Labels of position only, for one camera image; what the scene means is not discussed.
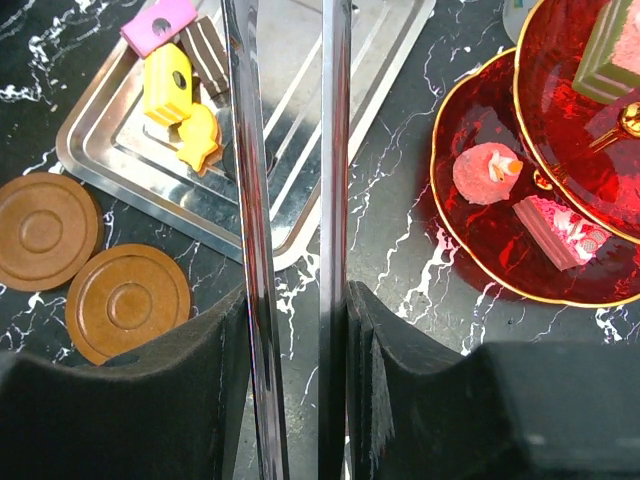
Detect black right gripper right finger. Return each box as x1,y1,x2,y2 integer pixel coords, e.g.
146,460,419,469
347,281,639,479

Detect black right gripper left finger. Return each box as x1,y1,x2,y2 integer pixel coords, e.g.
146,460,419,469
1,287,249,479

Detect red white strawberry cake slice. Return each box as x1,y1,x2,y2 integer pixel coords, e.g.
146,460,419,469
513,195,611,271

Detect salmon pink cake piece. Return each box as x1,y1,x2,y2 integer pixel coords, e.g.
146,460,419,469
453,142,523,205

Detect red three-tier cake stand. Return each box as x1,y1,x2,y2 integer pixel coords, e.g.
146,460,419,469
430,1,639,308

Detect green striped macaron cake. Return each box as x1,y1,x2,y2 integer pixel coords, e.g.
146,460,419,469
572,0,639,104

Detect silver metal serving tongs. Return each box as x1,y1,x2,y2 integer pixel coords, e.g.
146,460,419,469
221,1,352,479

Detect brown wooden coaster right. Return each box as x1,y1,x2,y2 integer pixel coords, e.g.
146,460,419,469
65,244,191,365

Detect brown wooden coaster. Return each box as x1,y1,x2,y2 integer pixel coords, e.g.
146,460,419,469
65,244,191,365
1,172,104,292

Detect brown wooden coaster left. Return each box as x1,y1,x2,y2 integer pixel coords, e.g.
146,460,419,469
1,172,104,292

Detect dark chocolate cookie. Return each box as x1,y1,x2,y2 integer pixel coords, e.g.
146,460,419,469
222,144,275,181

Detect orange fish shaped pastry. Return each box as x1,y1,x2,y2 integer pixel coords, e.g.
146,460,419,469
176,103,220,176

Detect silver metal tray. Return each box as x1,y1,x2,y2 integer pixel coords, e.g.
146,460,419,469
56,1,434,270

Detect yellow orange cake piece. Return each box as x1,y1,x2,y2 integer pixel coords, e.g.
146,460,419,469
143,43,193,127

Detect brown chocolate layered cake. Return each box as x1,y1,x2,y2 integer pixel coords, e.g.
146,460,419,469
179,16,229,98

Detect pink square cake block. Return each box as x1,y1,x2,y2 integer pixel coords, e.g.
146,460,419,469
120,0,198,58

